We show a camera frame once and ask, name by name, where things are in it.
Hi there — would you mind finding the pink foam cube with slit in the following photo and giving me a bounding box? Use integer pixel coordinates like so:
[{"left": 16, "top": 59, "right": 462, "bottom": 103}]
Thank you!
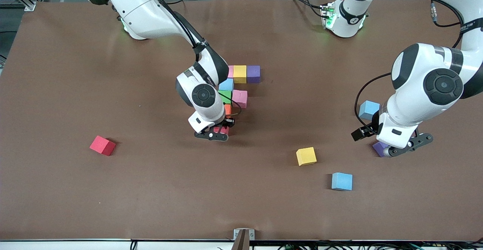
[{"left": 232, "top": 90, "right": 248, "bottom": 108}]

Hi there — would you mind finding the yellow foam cube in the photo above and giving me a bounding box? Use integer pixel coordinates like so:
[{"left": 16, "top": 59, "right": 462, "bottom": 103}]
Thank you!
[
  {"left": 296, "top": 147, "right": 317, "bottom": 166},
  {"left": 233, "top": 65, "right": 247, "bottom": 84}
]

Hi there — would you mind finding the purple foam cube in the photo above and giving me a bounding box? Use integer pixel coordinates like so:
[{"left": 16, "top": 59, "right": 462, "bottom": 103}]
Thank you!
[
  {"left": 246, "top": 65, "right": 261, "bottom": 84},
  {"left": 372, "top": 141, "right": 390, "bottom": 157}
]

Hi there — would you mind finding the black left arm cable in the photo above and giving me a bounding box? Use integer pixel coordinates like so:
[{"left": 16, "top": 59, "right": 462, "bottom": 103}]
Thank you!
[{"left": 354, "top": 0, "right": 465, "bottom": 130}]

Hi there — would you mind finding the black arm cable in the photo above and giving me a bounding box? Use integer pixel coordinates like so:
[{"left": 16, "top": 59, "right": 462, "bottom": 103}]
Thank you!
[
  {"left": 354, "top": 0, "right": 465, "bottom": 130},
  {"left": 138, "top": 0, "right": 242, "bottom": 117}
]

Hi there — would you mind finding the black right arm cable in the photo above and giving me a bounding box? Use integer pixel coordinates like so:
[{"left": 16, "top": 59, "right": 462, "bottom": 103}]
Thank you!
[{"left": 138, "top": 0, "right": 242, "bottom": 117}]

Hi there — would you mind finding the metal table edge bracket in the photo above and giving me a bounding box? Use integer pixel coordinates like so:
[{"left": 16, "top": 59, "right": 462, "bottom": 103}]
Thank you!
[{"left": 231, "top": 228, "right": 255, "bottom": 250}]

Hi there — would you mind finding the black left base cable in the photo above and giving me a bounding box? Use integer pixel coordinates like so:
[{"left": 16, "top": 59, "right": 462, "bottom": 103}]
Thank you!
[{"left": 289, "top": 0, "right": 326, "bottom": 18}]

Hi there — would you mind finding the white table edge rail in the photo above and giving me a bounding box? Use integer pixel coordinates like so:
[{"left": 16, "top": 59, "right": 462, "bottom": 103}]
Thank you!
[{"left": 0, "top": 239, "right": 483, "bottom": 250}]

